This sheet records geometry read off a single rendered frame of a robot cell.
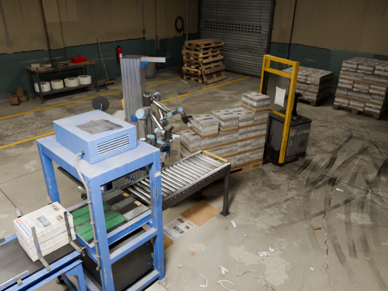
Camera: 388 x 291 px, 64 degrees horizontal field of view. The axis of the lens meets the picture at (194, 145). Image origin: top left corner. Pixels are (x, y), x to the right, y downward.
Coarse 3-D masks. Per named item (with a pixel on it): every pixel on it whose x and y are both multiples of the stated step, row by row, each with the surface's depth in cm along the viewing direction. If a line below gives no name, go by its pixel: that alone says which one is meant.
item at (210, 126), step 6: (204, 120) 471; (210, 120) 470; (216, 120) 472; (198, 126) 471; (204, 126) 460; (210, 126) 465; (216, 126) 471; (198, 132) 474; (204, 132) 465; (210, 132) 470; (216, 132) 475
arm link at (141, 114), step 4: (144, 108) 395; (136, 112) 391; (140, 112) 388; (144, 112) 390; (148, 112) 396; (136, 116) 393; (140, 116) 389; (144, 116) 392; (140, 120) 394; (144, 120) 395; (140, 124) 398; (144, 124) 398; (140, 128) 401; (144, 128) 400; (140, 132) 404; (144, 132) 403; (140, 136) 407; (144, 136) 405; (144, 140) 406; (148, 140) 413
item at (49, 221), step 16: (48, 208) 274; (64, 208) 274; (16, 224) 255; (32, 224) 255; (48, 224) 256; (64, 224) 263; (32, 240) 246; (48, 240) 258; (64, 240) 269; (32, 256) 251
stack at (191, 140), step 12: (180, 132) 490; (192, 132) 487; (228, 132) 490; (240, 132) 503; (192, 144) 465; (204, 144) 476; (216, 144) 487; (240, 144) 514; (240, 156) 524; (240, 168) 535
